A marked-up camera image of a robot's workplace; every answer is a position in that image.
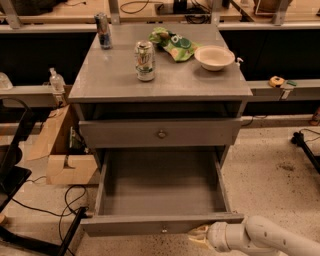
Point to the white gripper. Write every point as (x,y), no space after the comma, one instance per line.
(215,234)

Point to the grey drawer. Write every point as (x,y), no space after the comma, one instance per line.
(159,132)
(145,192)

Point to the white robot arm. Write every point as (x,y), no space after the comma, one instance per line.
(254,236)

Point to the grey wooden drawer cabinet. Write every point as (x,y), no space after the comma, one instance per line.
(107,88)

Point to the black stand leg right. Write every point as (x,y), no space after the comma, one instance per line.
(298,140)

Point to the open cardboard box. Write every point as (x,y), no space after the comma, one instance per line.
(65,166)

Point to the small green object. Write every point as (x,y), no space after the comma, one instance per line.
(292,83)

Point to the white bowl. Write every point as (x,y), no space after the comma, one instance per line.
(214,58)

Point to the small white pump bottle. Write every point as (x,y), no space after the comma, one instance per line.
(239,61)

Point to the green chip bag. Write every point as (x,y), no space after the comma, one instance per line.
(178,47)

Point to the green white soda can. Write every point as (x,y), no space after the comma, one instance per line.
(144,60)

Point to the black stand left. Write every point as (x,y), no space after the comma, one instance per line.
(13,177)

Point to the clear sanitizer bottle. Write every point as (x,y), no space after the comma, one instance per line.
(56,80)

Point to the blue energy drink can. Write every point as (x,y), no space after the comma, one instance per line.
(103,31)

